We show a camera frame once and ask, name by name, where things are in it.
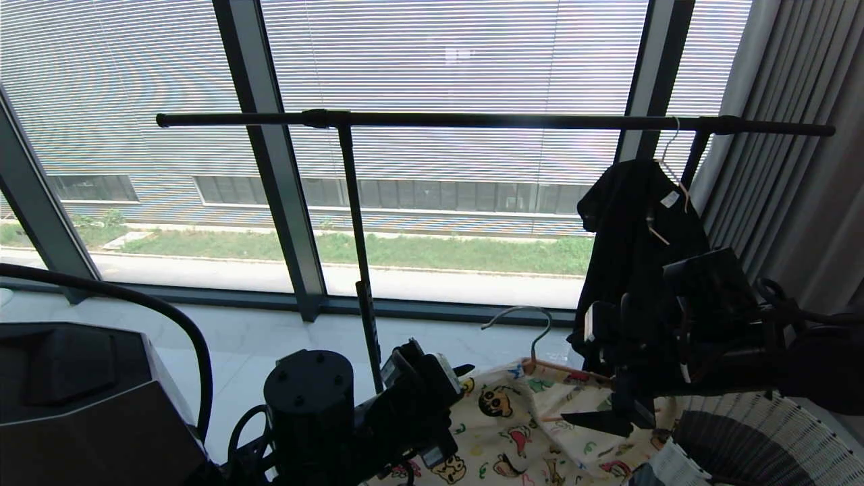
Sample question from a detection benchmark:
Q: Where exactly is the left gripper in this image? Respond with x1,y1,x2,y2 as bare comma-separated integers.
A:
351,395,461,477

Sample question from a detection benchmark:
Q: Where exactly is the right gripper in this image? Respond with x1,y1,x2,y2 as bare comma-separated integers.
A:
561,296,778,439

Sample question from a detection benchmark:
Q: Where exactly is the cream printed garment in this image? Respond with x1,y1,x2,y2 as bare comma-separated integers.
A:
363,358,684,486

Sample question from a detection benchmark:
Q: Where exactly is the pink clothes hanger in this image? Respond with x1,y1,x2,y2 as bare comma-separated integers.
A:
644,117,694,246
480,305,616,425

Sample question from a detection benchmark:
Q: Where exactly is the black garment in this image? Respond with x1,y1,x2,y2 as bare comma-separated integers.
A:
566,159,718,362

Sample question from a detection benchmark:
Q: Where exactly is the white laundry basket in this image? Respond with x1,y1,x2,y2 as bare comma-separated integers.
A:
626,390,864,486

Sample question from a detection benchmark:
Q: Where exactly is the black clothes rack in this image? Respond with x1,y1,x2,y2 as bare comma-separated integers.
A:
156,109,837,396

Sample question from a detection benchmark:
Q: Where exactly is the window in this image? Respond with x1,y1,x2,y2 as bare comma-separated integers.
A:
0,0,753,329

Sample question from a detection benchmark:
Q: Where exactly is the grey curtain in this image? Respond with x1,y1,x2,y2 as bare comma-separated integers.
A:
688,0,864,318

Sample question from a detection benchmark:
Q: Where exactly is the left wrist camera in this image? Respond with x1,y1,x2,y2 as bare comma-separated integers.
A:
379,339,465,409

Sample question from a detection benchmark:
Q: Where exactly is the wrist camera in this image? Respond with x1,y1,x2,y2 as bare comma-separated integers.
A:
661,246,762,326
379,339,465,409

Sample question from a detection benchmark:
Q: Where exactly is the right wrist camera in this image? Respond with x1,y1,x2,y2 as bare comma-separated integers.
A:
661,246,762,326

